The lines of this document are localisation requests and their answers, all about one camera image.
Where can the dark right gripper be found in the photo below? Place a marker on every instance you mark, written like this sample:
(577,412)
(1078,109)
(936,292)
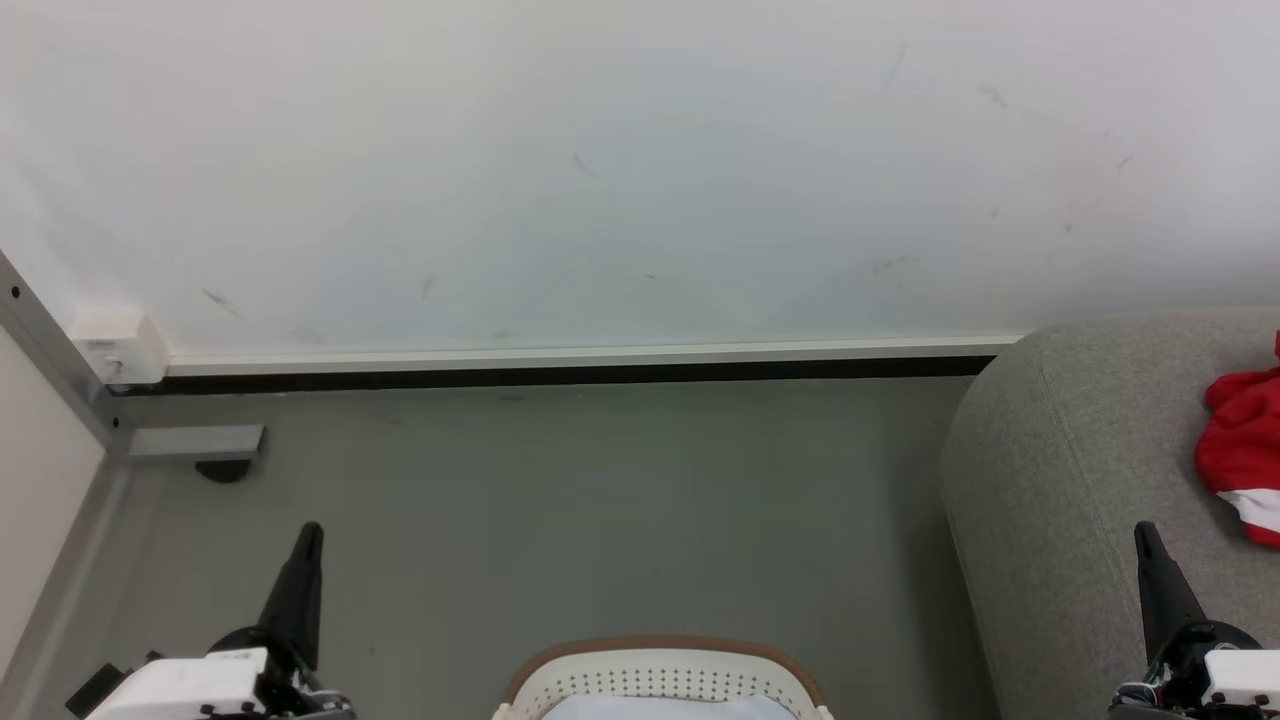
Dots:
(1175,680)

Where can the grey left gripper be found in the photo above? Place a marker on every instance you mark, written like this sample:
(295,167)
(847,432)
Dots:
(300,690)

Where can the red garment with white stripes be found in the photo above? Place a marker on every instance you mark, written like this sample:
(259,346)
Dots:
(1245,440)

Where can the white perforated laundry basket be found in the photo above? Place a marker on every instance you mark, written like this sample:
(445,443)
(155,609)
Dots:
(660,680)

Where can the grey fabric sofa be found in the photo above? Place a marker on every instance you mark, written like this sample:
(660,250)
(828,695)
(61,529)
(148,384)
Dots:
(1060,500)

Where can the black left wrist connector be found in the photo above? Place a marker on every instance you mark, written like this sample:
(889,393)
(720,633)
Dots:
(95,690)

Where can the white and black baseboard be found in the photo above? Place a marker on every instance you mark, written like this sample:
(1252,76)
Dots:
(600,365)

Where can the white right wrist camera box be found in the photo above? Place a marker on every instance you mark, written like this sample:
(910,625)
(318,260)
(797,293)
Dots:
(1245,680)

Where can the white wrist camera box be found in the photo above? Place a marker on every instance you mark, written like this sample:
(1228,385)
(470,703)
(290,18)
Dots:
(180,685)
(1245,680)

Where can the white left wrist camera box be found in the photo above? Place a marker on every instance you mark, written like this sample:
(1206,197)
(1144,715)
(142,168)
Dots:
(180,685)

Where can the black frame foot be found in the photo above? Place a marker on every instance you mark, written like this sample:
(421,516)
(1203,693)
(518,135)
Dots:
(223,471)

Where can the white wall socket box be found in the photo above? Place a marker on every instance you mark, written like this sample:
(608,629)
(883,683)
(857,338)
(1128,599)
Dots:
(120,345)

